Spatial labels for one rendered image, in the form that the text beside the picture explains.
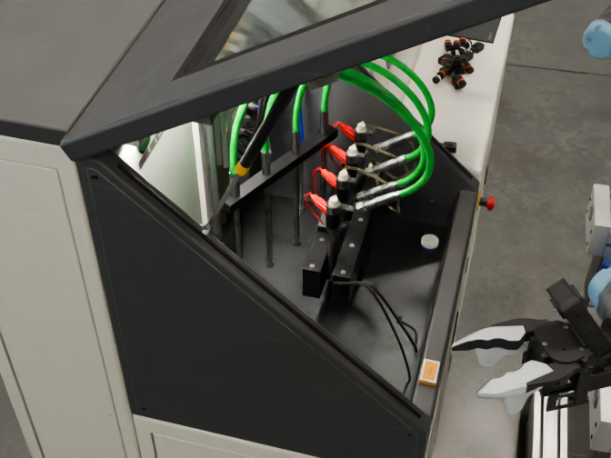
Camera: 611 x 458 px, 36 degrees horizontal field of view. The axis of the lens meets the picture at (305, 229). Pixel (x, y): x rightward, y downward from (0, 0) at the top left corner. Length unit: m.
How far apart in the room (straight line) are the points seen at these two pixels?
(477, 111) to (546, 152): 1.53
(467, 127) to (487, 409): 1.00
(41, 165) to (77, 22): 0.29
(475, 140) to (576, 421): 0.88
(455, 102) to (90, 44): 1.04
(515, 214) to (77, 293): 2.15
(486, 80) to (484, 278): 1.02
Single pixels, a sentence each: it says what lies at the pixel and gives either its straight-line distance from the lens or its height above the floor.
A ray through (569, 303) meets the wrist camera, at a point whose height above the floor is 1.54.
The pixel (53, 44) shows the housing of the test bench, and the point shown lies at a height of 1.50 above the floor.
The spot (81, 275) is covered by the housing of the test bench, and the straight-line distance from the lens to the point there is 1.63.
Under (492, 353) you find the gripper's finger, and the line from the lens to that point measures 1.19.
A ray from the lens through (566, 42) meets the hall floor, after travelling 4.50.
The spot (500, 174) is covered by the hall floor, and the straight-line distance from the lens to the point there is 3.67.
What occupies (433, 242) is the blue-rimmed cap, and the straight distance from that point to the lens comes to 2.14.
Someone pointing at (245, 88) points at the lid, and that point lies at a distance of 1.21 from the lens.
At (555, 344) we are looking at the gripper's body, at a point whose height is 1.47.
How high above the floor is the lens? 2.33
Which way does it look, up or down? 44 degrees down
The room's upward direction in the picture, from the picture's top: straight up
